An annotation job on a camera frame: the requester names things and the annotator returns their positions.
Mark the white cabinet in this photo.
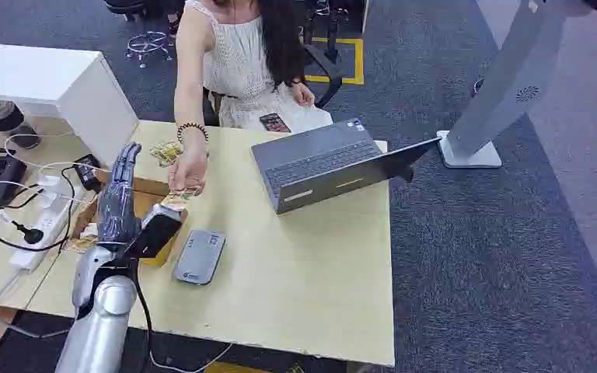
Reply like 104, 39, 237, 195
0, 42, 140, 167

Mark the stack of printed cards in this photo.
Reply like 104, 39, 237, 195
65, 234, 99, 253

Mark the white cable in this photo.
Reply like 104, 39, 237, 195
0, 132, 109, 310

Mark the black power adapter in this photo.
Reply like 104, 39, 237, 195
72, 153, 105, 193

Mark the white power strip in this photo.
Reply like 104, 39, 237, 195
8, 175, 85, 274

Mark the black round lid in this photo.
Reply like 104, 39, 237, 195
9, 124, 42, 151

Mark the grey open laptop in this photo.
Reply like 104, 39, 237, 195
250, 118, 442, 216

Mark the wooden card box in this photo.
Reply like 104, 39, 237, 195
69, 169, 189, 268

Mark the person's right hand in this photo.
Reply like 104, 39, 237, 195
167, 145, 210, 196

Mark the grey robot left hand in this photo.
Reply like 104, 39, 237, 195
95, 141, 183, 260

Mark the black plug with cable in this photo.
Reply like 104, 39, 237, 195
0, 167, 77, 253

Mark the dark beaded bracelet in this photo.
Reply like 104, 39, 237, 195
176, 121, 211, 145

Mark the grey flat card reader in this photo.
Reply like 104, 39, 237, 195
173, 228, 228, 287

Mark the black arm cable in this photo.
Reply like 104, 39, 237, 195
132, 260, 155, 364

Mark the chrome stool base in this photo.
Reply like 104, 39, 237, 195
124, 30, 174, 69

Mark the person's left hand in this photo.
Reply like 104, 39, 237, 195
291, 82, 316, 108

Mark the black smartphone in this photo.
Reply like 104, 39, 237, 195
258, 112, 292, 134

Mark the silver floor stand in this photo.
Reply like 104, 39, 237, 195
436, 0, 597, 170

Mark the person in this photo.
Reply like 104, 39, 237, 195
166, 0, 336, 197

